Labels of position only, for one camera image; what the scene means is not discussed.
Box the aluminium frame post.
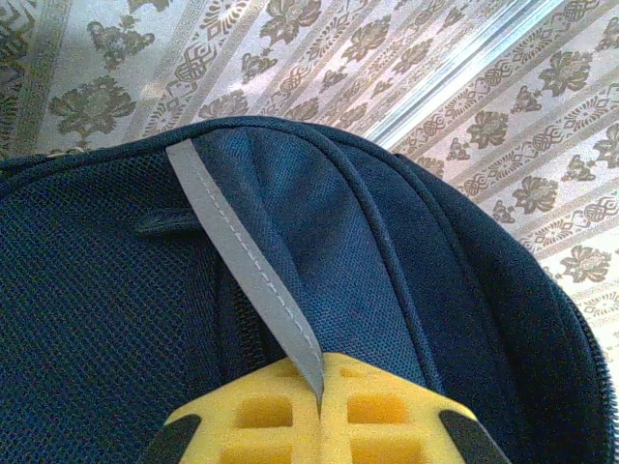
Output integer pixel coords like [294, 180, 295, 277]
[365, 0, 570, 146]

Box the navy blue student backpack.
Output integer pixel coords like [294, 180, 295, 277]
[0, 115, 608, 464]

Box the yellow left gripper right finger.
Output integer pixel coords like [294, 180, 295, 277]
[317, 351, 507, 464]

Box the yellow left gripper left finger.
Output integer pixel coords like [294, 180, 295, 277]
[144, 358, 324, 464]

